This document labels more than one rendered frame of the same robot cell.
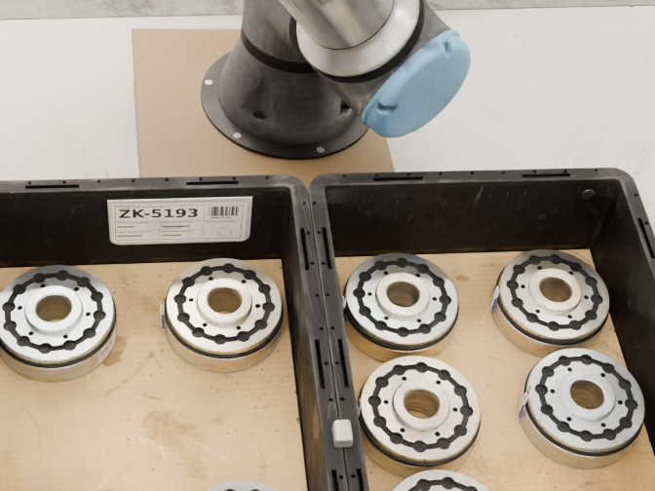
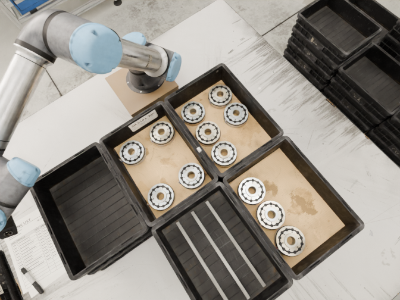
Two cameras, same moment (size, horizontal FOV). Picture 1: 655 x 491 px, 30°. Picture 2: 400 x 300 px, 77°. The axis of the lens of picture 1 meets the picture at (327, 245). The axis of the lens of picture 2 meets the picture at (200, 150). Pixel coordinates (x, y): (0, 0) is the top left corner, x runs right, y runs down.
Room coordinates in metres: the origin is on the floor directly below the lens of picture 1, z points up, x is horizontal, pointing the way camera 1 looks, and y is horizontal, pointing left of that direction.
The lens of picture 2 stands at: (0.18, 0.02, 1.82)
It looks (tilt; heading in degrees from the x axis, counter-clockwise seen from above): 72 degrees down; 350
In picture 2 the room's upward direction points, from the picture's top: 12 degrees counter-clockwise
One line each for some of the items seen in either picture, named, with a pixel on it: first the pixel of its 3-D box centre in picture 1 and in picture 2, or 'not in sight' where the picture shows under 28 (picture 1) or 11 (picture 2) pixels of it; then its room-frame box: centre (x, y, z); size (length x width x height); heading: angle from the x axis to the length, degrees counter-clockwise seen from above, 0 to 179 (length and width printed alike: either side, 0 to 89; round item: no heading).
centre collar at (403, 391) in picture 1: (420, 404); (208, 131); (0.55, -0.10, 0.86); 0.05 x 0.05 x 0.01
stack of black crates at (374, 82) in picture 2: not in sight; (366, 91); (0.63, -1.21, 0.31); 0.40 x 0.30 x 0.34; 15
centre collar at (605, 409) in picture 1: (587, 396); (236, 113); (0.58, -0.24, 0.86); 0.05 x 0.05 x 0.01
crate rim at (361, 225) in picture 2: not in sight; (289, 202); (0.18, -0.25, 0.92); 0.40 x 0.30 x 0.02; 13
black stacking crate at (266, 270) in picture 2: not in sight; (218, 253); (0.11, 0.04, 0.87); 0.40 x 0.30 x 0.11; 13
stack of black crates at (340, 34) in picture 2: not in sight; (324, 47); (1.01, -1.11, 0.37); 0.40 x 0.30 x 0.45; 15
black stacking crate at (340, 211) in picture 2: not in sight; (286, 203); (0.18, -0.25, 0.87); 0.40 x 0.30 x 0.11; 13
